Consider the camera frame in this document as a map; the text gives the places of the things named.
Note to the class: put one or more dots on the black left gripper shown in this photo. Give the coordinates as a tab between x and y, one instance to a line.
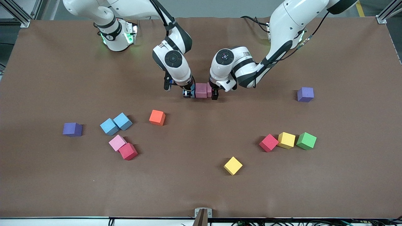
214	93

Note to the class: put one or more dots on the blue foam cube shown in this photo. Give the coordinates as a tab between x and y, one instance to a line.
109	126
122	121
192	94

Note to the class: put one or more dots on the pink foam cube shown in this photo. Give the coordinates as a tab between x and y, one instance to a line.
209	90
201	90
117	142

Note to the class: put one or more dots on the orange foam cube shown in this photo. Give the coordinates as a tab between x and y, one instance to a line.
157	117

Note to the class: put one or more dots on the yellow foam cube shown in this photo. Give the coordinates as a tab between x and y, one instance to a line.
286	140
233	165

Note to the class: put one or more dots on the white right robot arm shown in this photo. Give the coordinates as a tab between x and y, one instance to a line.
176	62

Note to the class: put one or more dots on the arm base connector plate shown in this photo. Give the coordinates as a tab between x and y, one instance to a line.
133	34
269	31

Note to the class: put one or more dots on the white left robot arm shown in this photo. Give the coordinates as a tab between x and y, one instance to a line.
285	18

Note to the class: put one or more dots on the red foam cube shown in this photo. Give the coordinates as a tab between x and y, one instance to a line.
268	142
128	151

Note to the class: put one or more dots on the purple foam cube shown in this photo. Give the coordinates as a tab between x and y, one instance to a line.
305	94
72	129

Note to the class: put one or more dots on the brown table mat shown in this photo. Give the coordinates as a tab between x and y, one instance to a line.
188	188

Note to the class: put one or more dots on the green foam cube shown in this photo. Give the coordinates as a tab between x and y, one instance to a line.
306	140

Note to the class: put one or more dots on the grey metal bracket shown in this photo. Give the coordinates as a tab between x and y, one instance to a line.
203	215

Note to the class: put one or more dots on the aluminium frame post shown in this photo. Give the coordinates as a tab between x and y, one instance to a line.
22	17
386	14

